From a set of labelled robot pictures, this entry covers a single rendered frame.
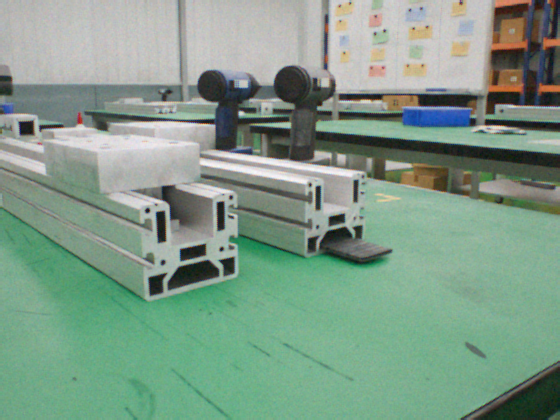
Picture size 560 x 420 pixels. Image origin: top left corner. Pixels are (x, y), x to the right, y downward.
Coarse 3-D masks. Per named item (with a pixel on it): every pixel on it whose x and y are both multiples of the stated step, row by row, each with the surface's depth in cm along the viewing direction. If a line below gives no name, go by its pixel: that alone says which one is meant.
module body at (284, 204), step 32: (224, 160) 78; (256, 160) 73; (256, 192) 62; (288, 192) 59; (320, 192) 57; (352, 192) 60; (256, 224) 63; (288, 224) 59; (320, 224) 58; (352, 224) 61
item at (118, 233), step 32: (0, 160) 77; (32, 160) 72; (0, 192) 80; (32, 192) 67; (64, 192) 57; (128, 192) 49; (192, 192) 50; (224, 192) 49; (32, 224) 69; (64, 224) 59; (96, 224) 51; (128, 224) 47; (160, 224) 46; (192, 224) 51; (224, 224) 49; (96, 256) 52; (128, 256) 48; (160, 256) 45; (192, 256) 48; (224, 256) 50; (128, 288) 48; (160, 288) 46; (192, 288) 48
